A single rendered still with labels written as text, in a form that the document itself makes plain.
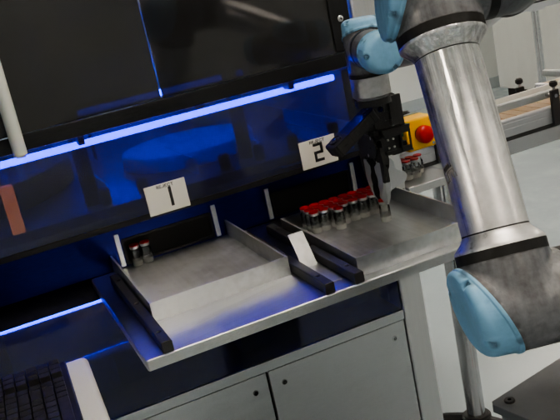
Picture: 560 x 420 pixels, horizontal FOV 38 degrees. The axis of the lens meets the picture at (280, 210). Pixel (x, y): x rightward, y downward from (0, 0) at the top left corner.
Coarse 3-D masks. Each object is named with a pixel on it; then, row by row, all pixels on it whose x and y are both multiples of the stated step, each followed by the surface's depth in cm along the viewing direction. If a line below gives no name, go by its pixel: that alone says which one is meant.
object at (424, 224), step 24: (408, 192) 171; (408, 216) 166; (432, 216) 163; (312, 240) 156; (336, 240) 161; (360, 240) 158; (384, 240) 155; (408, 240) 143; (432, 240) 145; (456, 240) 147; (360, 264) 140; (384, 264) 142
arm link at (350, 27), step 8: (368, 16) 154; (344, 24) 154; (352, 24) 152; (360, 24) 152; (368, 24) 152; (376, 24) 153; (344, 32) 154; (352, 32) 153; (344, 40) 155; (344, 48) 156; (352, 64) 155; (352, 72) 156; (360, 72) 155; (368, 72) 154
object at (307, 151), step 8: (328, 136) 175; (304, 144) 173; (304, 152) 174; (312, 152) 174; (328, 152) 176; (304, 160) 174; (312, 160) 175; (328, 160) 176; (336, 160) 177; (304, 168) 174
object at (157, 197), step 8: (160, 184) 163; (168, 184) 163; (176, 184) 164; (184, 184) 165; (144, 192) 162; (152, 192) 162; (160, 192) 163; (168, 192) 164; (176, 192) 164; (184, 192) 165; (152, 200) 163; (160, 200) 163; (168, 200) 164; (176, 200) 165; (184, 200) 165; (152, 208) 163; (160, 208) 164; (168, 208) 164; (176, 208) 165; (152, 216) 163
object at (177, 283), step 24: (216, 240) 176; (240, 240) 171; (144, 264) 170; (168, 264) 167; (192, 264) 164; (216, 264) 161; (240, 264) 158; (264, 264) 146; (288, 264) 148; (144, 288) 156; (168, 288) 154; (192, 288) 142; (216, 288) 143; (240, 288) 145; (168, 312) 141
